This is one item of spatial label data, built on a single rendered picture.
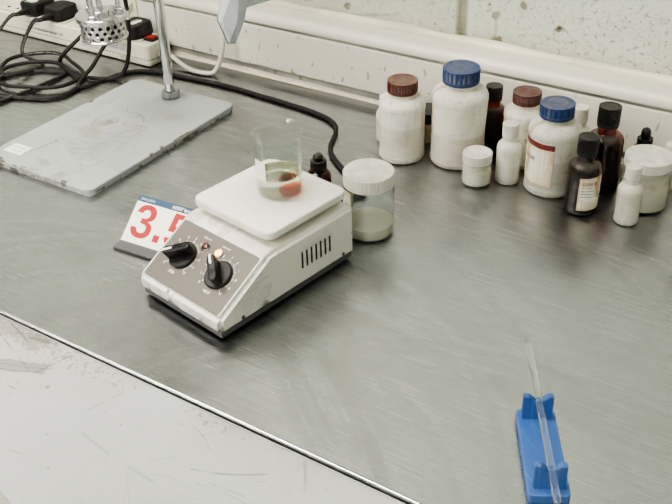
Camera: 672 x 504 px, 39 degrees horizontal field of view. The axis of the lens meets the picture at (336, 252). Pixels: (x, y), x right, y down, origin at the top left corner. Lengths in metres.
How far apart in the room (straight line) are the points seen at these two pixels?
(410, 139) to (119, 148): 0.39
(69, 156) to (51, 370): 0.43
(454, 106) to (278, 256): 0.35
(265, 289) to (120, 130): 0.48
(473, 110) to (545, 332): 0.35
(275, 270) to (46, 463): 0.29
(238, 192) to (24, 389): 0.30
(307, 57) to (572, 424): 0.78
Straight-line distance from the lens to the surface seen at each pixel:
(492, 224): 1.12
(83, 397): 0.91
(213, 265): 0.94
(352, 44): 1.40
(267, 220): 0.96
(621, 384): 0.91
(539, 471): 0.78
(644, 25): 1.25
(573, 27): 1.28
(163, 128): 1.35
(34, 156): 1.33
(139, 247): 1.10
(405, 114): 1.20
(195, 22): 1.57
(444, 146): 1.21
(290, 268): 0.97
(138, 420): 0.88
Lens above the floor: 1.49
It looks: 34 degrees down
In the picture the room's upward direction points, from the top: 2 degrees counter-clockwise
